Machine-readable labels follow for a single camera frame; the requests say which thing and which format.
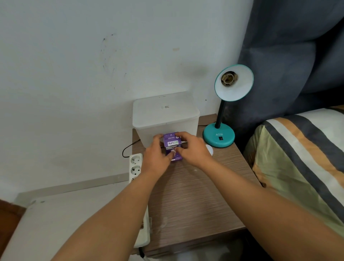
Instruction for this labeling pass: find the person's right hand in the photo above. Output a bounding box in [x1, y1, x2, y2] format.
[174, 131, 216, 170]

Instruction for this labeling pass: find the person's left hand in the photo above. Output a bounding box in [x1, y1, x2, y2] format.
[141, 134, 177, 179]

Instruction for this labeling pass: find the purple light bulb box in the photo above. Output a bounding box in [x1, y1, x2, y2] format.
[163, 132, 184, 162]

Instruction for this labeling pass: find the person's left forearm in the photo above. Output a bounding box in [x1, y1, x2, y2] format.
[51, 167, 165, 261]

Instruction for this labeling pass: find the person's right forearm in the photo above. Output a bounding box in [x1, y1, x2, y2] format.
[198, 160, 344, 261]

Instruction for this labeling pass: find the white power strip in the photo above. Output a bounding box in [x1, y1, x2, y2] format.
[128, 153, 151, 248]

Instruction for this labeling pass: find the white plastic storage box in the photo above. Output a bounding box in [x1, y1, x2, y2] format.
[132, 91, 201, 149]

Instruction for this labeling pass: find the teal desk lamp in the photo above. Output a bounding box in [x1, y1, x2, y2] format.
[203, 64, 254, 148]

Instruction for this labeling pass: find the wooden bedside table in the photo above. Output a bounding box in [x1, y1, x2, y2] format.
[131, 113, 263, 256]

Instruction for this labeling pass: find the striped pillow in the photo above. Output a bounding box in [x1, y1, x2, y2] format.
[243, 108, 344, 238]

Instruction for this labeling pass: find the white plastic furniture top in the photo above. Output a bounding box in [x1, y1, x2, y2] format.
[0, 181, 135, 261]

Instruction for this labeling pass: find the grey upholstered headboard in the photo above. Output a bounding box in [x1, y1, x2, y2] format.
[225, 0, 344, 153]

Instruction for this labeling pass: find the brown wooden furniture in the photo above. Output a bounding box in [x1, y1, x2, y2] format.
[0, 199, 26, 251]

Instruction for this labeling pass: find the thin black lamp cable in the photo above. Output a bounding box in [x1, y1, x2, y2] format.
[122, 138, 141, 158]

